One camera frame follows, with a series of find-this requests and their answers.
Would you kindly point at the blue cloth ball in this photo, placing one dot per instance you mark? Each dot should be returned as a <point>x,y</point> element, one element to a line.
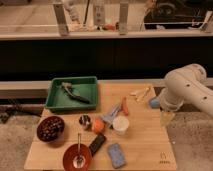
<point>154,103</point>

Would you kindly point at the orange round fruit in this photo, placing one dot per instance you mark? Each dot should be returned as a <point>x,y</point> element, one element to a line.
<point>98,126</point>

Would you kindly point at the yellow banana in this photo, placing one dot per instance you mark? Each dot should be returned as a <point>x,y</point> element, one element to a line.
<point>140,93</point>

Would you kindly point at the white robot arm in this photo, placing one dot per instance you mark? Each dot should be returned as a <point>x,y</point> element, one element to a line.
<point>185,84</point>

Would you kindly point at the wooden table board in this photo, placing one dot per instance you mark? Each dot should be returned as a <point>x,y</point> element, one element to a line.
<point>145,144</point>

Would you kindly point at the blue sponge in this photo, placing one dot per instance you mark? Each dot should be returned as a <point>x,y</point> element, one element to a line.
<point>116,155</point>

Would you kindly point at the small dark can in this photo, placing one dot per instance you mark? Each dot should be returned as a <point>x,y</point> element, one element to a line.
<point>85,122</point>

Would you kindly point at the orange carrot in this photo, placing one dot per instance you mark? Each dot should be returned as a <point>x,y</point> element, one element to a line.
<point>124,106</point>

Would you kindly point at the green plastic tray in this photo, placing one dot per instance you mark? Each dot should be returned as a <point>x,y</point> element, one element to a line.
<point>58,100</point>

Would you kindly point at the dark bowl with beans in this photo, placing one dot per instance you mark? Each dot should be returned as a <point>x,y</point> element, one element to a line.
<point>50,128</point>

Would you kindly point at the red bowl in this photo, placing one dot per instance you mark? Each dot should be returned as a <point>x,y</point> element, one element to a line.
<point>69,158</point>

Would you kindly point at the black rectangular block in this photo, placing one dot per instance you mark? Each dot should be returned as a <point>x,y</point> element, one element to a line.
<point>97,143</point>

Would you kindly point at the white cup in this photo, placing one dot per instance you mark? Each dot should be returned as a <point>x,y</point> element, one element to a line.
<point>120,125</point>

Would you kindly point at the metal spoon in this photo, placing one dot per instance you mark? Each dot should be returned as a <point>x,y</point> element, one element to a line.
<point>79,159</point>

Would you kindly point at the dark tool in tray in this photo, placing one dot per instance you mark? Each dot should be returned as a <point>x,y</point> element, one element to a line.
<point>70,92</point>

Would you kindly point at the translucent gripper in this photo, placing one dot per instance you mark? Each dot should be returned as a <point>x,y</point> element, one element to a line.
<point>166,118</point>

